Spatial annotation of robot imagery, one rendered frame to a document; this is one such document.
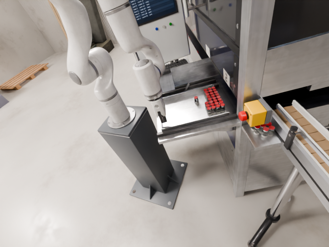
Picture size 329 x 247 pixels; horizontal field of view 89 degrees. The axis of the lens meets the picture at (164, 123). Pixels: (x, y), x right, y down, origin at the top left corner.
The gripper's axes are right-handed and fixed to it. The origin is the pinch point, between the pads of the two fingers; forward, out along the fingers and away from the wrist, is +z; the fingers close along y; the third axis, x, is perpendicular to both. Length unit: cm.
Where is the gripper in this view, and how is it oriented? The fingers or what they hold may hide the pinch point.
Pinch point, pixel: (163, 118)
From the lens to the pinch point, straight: 87.9
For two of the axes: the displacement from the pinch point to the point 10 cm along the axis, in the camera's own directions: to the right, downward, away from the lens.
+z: 2.7, 6.8, 6.8
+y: -0.8, -6.9, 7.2
